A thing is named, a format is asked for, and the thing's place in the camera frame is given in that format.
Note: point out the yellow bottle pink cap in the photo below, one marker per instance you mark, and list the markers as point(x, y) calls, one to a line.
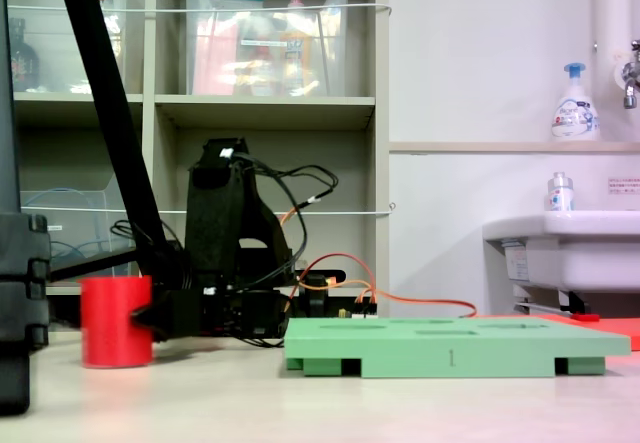
point(296, 58)

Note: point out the clear bin with bottles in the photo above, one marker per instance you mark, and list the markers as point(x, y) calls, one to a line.
point(60, 38)

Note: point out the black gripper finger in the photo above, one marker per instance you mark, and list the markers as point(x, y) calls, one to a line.
point(157, 318)

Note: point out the green shape sorting board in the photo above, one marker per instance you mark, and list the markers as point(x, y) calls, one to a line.
point(425, 353)

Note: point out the white sink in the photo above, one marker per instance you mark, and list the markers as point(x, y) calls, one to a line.
point(590, 258)

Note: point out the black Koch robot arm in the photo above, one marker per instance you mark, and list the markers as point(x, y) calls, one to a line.
point(212, 213)

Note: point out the clear bin with packets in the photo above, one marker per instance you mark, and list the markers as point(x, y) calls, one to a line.
point(225, 63)

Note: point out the white label red text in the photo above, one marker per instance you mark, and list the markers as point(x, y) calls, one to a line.
point(624, 186)

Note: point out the beige shelf unit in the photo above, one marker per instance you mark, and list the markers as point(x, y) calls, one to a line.
point(265, 113)

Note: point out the white foam soap dispenser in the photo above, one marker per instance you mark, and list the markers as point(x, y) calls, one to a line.
point(575, 118)

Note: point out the metal faucet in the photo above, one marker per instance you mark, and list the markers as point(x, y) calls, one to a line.
point(631, 93)

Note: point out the black table clamp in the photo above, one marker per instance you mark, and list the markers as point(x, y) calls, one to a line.
point(316, 298)

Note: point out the small silver capped bottle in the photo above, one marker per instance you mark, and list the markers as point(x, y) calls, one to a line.
point(560, 198)

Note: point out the dark glass bottle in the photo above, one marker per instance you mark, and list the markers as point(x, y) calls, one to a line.
point(24, 63)

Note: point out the red cylinder block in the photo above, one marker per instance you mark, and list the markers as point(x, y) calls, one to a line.
point(107, 333)

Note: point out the small dark red piece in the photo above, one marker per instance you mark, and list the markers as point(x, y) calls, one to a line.
point(585, 317)

